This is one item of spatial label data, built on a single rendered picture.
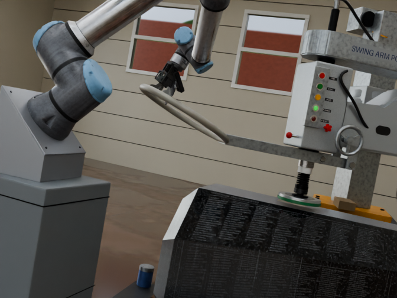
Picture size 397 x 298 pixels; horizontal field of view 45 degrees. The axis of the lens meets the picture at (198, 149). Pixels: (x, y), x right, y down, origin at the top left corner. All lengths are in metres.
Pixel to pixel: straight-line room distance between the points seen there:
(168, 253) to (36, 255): 0.86
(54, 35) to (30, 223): 0.67
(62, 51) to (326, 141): 1.29
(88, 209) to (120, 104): 8.06
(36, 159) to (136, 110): 8.00
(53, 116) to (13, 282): 0.57
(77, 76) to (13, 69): 8.65
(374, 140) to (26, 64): 8.87
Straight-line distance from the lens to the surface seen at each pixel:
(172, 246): 2.34
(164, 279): 2.40
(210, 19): 1.92
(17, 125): 1.75
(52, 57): 1.80
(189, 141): 9.13
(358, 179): 3.27
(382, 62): 2.52
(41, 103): 1.79
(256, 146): 2.28
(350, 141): 2.37
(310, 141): 2.34
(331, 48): 2.39
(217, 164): 8.92
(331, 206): 3.14
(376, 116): 2.51
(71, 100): 1.74
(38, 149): 1.70
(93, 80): 1.71
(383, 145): 2.55
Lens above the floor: 1.15
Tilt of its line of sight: 3 degrees down
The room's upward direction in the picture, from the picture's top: 10 degrees clockwise
